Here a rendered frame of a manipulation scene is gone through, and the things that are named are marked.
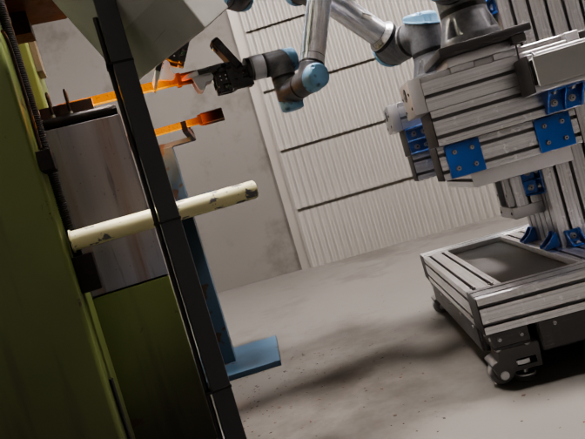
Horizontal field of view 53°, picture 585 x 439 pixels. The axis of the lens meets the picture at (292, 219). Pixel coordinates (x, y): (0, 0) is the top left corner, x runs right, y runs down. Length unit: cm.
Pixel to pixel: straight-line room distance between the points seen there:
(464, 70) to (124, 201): 93
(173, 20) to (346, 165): 329
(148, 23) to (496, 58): 84
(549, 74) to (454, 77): 22
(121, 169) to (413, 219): 308
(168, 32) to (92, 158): 53
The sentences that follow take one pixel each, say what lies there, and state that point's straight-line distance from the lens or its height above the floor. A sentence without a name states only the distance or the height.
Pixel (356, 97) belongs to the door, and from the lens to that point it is 441.
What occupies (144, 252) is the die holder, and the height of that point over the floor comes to 54.
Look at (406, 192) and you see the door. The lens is 440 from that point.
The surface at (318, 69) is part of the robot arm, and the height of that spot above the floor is 90.
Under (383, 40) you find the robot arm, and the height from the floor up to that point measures 100.
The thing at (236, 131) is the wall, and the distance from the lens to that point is 448.
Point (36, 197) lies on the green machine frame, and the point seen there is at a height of 73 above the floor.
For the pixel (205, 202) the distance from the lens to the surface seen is 139.
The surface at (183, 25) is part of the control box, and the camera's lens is 117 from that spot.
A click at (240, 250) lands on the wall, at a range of 449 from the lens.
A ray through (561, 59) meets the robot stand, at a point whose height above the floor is 70.
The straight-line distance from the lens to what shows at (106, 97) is 180.
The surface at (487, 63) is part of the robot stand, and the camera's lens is 158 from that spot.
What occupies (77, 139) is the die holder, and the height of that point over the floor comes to 87.
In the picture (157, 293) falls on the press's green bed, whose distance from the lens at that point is 162.
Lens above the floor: 59
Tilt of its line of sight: 3 degrees down
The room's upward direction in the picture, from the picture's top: 16 degrees counter-clockwise
